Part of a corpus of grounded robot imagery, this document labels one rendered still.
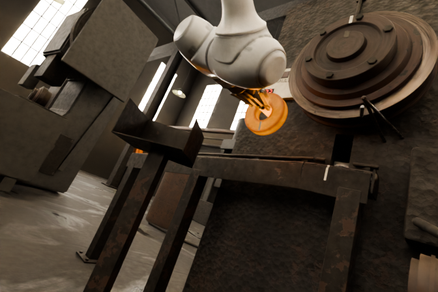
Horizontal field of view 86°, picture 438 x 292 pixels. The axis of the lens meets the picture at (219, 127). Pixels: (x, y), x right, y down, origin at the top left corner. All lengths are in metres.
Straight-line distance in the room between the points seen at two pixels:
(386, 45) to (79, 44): 2.71
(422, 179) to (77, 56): 2.87
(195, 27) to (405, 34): 0.68
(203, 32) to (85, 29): 2.55
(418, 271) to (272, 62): 0.44
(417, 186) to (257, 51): 0.53
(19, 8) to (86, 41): 7.92
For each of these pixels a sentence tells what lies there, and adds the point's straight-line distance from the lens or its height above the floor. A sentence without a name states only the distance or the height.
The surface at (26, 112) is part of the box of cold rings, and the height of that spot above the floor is 0.65.
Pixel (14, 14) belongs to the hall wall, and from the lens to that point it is 10.80.
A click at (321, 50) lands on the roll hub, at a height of 1.12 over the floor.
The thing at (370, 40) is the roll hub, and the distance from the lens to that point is 0.96.
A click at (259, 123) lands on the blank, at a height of 0.78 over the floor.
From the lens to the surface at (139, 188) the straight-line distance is 0.87.
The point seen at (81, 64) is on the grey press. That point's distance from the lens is 2.98.
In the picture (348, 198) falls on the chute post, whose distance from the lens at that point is 0.77.
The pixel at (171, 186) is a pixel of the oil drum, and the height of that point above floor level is 0.54.
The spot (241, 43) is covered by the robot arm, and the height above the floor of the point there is 0.75.
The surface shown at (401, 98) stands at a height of 0.95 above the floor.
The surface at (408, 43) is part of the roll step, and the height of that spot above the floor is 1.13.
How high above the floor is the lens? 0.47
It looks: 18 degrees up
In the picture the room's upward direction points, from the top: 21 degrees clockwise
